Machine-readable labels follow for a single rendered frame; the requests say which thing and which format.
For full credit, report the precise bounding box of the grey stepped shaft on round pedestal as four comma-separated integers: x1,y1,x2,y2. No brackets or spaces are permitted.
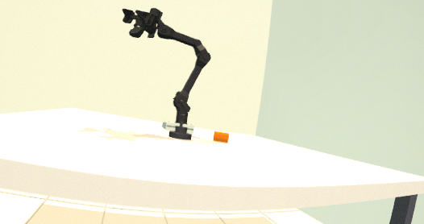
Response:
168,122,192,141

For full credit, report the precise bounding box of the orange knob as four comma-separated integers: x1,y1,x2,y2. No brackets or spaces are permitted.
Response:
213,131,229,143

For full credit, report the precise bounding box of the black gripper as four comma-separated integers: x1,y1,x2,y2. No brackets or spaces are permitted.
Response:
122,8,157,30

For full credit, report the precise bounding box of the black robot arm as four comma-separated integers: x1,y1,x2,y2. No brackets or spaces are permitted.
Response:
129,7,211,125

